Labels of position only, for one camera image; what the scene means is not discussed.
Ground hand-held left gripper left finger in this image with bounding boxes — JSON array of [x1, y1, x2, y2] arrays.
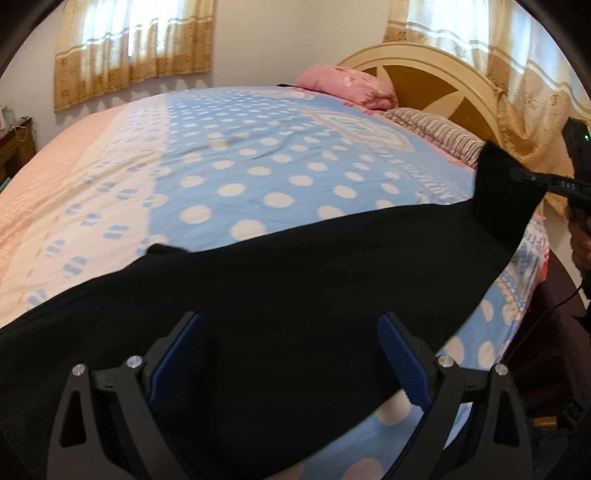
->
[[46, 311, 207, 480]]

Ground cream wooden headboard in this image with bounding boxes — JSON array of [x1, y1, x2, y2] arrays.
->
[[337, 41, 509, 149]]

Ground pink floral pillow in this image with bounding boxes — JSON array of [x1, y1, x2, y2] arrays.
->
[[294, 65, 399, 112]]

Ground black pants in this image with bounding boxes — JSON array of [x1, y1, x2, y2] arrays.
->
[[0, 141, 549, 480]]

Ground striped pillow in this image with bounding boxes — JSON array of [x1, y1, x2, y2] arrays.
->
[[385, 107, 491, 171]]

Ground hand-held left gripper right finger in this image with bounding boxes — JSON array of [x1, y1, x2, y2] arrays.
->
[[376, 311, 533, 480]]

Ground brown wooden desk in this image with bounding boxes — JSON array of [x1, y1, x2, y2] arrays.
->
[[0, 117, 38, 186]]

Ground polka dot bedsheet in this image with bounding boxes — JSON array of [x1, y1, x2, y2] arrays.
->
[[0, 85, 552, 480]]

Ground black cable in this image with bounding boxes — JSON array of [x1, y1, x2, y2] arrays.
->
[[502, 277, 591, 365]]

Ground person's right hand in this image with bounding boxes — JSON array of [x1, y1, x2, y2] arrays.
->
[[564, 205, 591, 273]]

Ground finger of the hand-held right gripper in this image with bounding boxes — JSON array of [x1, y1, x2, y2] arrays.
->
[[509, 166, 591, 197]]

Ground yellow floral window curtain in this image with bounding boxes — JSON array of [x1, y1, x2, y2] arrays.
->
[[383, 0, 591, 206], [53, 0, 218, 114]]

